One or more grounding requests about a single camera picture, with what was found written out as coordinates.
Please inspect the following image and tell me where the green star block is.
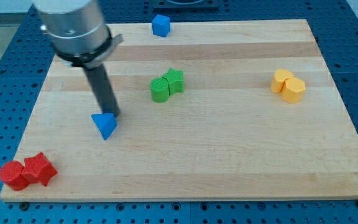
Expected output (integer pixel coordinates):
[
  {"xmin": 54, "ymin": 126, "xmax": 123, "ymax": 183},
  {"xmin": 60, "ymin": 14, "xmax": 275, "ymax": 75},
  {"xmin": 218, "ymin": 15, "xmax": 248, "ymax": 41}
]
[{"xmin": 162, "ymin": 68, "xmax": 184, "ymax": 95}]

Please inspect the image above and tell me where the yellow rounded block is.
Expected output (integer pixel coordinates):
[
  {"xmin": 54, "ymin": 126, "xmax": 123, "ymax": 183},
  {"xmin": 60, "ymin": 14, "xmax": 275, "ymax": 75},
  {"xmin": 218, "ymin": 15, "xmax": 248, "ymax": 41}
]
[{"xmin": 270, "ymin": 68, "xmax": 294, "ymax": 93}]

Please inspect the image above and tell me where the red star block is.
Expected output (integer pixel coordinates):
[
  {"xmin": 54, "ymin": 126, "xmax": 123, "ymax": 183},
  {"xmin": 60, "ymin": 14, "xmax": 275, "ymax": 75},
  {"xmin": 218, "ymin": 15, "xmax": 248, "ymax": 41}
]
[{"xmin": 21, "ymin": 152, "xmax": 58, "ymax": 187}]

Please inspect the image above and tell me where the blue cube block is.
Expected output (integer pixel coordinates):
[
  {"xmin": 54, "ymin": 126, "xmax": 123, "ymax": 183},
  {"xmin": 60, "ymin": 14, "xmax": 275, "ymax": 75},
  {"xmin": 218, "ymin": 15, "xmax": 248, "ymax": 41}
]
[{"xmin": 152, "ymin": 14, "xmax": 170, "ymax": 37}]

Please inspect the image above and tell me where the blue triangle block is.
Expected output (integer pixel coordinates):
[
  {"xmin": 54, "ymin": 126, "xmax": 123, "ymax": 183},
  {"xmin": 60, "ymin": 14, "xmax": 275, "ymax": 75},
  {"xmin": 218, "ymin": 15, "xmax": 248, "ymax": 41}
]
[{"xmin": 91, "ymin": 113, "xmax": 117, "ymax": 140}]

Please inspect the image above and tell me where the red cylinder block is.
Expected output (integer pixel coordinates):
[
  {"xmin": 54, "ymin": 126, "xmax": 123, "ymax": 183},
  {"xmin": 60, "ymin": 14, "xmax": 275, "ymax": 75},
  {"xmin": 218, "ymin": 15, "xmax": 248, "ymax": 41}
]
[{"xmin": 0, "ymin": 161, "xmax": 30, "ymax": 191}]

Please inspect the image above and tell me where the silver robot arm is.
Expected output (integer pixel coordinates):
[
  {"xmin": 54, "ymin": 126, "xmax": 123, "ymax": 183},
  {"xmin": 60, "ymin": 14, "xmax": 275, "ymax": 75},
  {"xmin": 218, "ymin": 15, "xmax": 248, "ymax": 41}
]
[{"xmin": 33, "ymin": 0, "xmax": 123, "ymax": 118}]

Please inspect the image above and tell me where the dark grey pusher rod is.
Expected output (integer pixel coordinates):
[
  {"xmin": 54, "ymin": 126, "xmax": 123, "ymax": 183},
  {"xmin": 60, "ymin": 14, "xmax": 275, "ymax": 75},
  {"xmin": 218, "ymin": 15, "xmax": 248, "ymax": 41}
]
[{"xmin": 84, "ymin": 64, "xmax": 120, "ymax": 118}]

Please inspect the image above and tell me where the green cylinder block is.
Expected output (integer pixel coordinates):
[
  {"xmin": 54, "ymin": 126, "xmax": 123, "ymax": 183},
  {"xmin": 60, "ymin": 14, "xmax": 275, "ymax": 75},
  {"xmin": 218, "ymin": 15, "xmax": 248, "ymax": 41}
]
[{"xmin": 150, "ymin": 78, "xmax": 170, "ymax": 103}]

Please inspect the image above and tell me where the wooden board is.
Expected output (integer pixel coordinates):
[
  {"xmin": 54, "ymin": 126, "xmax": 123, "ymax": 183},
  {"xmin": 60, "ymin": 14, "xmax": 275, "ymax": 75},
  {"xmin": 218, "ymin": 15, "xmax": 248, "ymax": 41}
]
[{"xmin": 0, "ymin": 19, "xmax": 358, "ymax": 202}]

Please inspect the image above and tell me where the yellow hexagon block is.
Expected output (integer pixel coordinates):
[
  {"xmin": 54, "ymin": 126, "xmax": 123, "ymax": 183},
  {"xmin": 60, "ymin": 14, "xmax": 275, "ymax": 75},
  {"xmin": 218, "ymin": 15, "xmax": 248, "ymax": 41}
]
[{"xmin": 281, "ymin": 77, "xmax": 306, "ymax": 103}]

